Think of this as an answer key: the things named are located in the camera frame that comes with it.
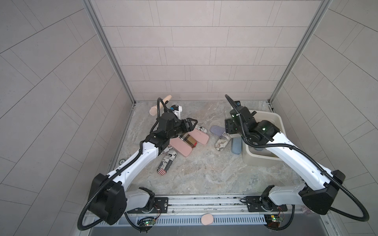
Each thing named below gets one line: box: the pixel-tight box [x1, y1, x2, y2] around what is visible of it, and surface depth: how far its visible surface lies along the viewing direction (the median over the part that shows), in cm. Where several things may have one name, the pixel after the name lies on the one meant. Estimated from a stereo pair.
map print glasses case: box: [215, 132, 231, 151], surface depth 91 cm
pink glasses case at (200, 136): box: [188, 127, 210, 145], surface depth 94 cm
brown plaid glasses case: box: [178, 132, 198, 148], surface depth 93 cm
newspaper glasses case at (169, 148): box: [161, 144, 174, 155], surface depth 90 cm
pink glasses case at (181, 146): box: [169, 136, 193, 157], surface depth 91 cm
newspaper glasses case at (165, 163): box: [157, 149, 177, 176], surface depth 84 cm
